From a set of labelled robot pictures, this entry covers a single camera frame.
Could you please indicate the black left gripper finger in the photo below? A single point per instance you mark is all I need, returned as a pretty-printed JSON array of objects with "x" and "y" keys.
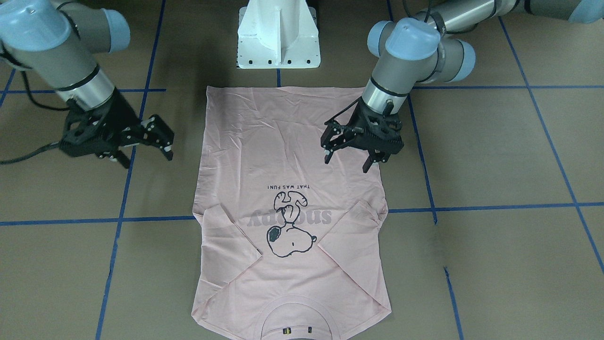
[
  {"x": 375, "y": 156},
  {"x": 337, "y": 136}
]

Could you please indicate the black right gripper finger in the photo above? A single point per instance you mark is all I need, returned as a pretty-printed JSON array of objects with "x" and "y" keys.
[
  {"x": 151, "y": 132},
  {"x": 120, "y": 157}
]

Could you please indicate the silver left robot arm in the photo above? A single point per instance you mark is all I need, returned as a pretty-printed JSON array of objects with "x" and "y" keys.
[{"x": 419, "y": 49}]

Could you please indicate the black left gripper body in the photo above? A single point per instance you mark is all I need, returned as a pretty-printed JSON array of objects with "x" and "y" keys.
[{"x": 358, "y": 118}]

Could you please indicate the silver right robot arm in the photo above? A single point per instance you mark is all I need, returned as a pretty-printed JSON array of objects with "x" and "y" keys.
[{"x": 58, "y": 39}]

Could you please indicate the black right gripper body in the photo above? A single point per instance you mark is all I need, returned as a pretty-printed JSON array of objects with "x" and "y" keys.
[{"x": 119, "y": 114}]

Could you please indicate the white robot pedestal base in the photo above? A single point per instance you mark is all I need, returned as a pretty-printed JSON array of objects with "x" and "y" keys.
[{"x": 278, "y": 34}]

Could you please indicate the pink Snoopy t-shirt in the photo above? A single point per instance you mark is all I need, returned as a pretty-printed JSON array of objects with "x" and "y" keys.
[{"x": 290, "y": 245}]

